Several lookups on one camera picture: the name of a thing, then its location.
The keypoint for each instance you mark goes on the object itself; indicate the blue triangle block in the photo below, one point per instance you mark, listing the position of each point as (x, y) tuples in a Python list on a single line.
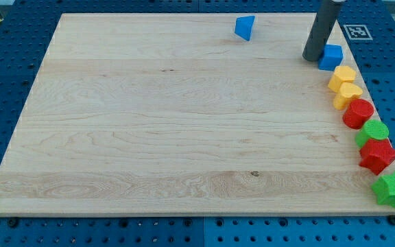
[(243, 27)]

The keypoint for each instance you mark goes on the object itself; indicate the blue cube block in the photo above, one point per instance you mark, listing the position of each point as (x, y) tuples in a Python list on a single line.
[(331, 57)]

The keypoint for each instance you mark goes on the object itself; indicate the light wooden board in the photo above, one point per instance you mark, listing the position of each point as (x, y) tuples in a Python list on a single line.
[(166, 115)]

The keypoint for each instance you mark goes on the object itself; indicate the yellow pentagon block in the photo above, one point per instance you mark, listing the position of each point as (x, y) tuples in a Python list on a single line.
[(340, 75)]

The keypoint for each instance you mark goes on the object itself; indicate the yellow heart block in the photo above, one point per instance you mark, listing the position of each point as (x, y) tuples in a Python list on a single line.
[(345, 94)]

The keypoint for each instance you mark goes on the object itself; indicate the red cylinder block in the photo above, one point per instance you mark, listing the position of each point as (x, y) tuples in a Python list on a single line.
[(357, 113)]

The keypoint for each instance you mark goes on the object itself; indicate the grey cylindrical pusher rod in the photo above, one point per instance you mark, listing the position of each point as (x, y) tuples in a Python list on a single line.
[(321, 29)]

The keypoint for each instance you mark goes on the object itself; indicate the green cylinder block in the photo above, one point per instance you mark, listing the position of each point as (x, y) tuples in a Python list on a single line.
[(372, 129)]

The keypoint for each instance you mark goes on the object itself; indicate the red star block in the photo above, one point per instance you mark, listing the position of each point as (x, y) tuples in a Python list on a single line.
[(376, 155)]

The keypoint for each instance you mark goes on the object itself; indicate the white fiducial marker tag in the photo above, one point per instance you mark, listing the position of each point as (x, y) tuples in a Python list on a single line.
[(357, 32)]

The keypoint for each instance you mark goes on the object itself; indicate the green star block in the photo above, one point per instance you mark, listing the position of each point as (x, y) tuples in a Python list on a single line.
[(384, 189)]

